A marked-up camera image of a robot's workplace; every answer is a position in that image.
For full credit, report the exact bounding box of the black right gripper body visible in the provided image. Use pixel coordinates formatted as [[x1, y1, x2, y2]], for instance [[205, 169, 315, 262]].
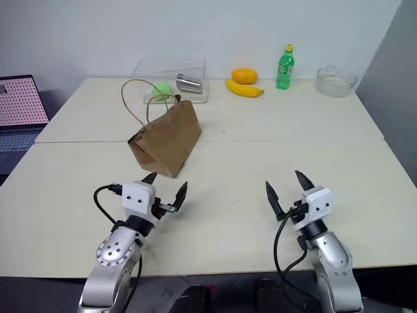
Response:
[[286, 200, 310, 224]]

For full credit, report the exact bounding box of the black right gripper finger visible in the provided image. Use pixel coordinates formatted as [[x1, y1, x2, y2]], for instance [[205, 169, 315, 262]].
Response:
[[294, 170, 315, 192], [265, 180, 285, 222]]

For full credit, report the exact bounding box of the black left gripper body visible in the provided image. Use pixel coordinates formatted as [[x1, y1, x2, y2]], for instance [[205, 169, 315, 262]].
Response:
[[151, 196, 176, 220]]

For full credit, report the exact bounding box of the green ball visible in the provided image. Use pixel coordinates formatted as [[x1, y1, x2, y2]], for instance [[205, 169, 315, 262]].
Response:
[[151, 82, 174, 103]]

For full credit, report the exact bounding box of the narrow dark rounded shape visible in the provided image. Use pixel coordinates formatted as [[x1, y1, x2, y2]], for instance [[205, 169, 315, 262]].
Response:
[[255, 277, 288, 313]]

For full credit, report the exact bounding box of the wide dark rounded shape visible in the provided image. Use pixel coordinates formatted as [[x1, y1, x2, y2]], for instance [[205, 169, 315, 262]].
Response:
[[168, 284, 216, 313]]

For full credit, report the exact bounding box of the silver metal cup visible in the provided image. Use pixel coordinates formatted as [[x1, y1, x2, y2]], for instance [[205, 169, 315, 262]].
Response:
[[175, 72, 205, 95]]

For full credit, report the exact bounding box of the clear glass bowl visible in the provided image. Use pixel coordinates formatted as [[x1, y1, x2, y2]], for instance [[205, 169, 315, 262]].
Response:
[[315, 63, 360, 98]]

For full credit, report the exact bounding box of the yellow banana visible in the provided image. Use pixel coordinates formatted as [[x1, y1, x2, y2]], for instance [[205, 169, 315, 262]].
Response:
[[225, 78, 266, 98]]

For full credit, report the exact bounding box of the green soda bottle yellow cap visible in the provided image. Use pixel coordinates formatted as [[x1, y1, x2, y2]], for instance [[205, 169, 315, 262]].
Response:
[[276, 44, 296, 90]]

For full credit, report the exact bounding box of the clear plastic box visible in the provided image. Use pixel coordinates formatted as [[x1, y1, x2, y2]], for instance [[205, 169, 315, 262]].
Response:
[[131, 57, 210, 105]]

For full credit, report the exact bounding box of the orange mango fruit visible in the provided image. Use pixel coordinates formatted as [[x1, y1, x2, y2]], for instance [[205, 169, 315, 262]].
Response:
[[231, 67, 259, 85]]

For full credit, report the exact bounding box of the open laptop with dotted screen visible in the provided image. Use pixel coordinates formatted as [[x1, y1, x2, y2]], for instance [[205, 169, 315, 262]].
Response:
[[0, 74, 51, 179]]

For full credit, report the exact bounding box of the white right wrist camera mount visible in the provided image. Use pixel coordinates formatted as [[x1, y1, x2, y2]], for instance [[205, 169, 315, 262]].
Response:
[[300, 186, 335, 230]]

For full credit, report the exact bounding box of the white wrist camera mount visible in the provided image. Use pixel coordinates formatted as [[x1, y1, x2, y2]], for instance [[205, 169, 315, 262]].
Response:
[[121, 181, 163, 226], [300, 186, 335, 230]]

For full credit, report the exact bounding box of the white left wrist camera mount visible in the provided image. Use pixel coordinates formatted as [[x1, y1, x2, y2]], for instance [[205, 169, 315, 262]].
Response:
[[121, 181, 163, 226]]

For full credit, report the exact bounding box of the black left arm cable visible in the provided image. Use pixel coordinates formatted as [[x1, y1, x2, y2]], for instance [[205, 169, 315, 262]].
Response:
[[93, 183, 144, 296]]

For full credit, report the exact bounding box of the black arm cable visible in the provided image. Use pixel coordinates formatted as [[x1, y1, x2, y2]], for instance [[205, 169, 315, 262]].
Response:
[[93, 183, 144, 296], [272, 213, 315, 309]]

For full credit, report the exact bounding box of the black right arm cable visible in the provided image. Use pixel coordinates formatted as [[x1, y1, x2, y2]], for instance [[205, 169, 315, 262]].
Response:
[[272, 213, 315, 309]]

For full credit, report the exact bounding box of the brown paper bag with handles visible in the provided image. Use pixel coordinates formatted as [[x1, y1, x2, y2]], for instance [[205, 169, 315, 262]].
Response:
[[121, 78, 203, 179]]

